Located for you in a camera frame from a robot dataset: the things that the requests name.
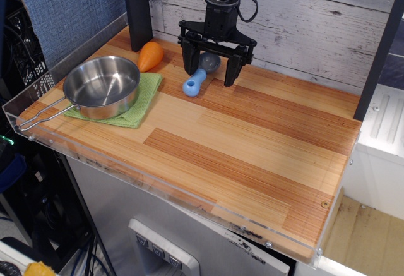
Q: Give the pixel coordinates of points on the stainless steel cabinet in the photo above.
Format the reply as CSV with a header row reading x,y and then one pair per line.
x,y
144,231

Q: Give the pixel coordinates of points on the orange toy carrot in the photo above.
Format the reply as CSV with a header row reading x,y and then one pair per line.
x,y
150,56

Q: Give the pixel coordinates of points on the dark left support post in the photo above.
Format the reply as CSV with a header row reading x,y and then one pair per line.
x,y
140,23

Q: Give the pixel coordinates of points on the clear acrylic table guard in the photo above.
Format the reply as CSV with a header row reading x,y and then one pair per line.
x,y
264,157

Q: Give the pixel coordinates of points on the dark support post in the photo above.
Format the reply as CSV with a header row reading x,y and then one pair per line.
x,y
140,23
380,58

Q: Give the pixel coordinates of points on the blue handled grey spoon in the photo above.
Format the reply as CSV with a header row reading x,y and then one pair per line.
x,y
208,63

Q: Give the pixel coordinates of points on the dark right support post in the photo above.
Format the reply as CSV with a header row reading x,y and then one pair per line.
x,y
380,58

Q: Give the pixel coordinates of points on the stainless steel pot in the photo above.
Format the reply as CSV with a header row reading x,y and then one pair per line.
x,y
100,88

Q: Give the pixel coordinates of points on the white ribbed box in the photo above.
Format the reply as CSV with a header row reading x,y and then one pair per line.
x,y
374,174

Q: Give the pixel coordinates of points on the green cloth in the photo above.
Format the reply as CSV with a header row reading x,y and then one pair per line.
x,y
149,84

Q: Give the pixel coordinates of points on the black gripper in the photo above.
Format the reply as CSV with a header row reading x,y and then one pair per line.
x,y
217,34

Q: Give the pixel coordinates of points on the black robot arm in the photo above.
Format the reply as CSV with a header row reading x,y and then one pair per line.
x,y
218,34

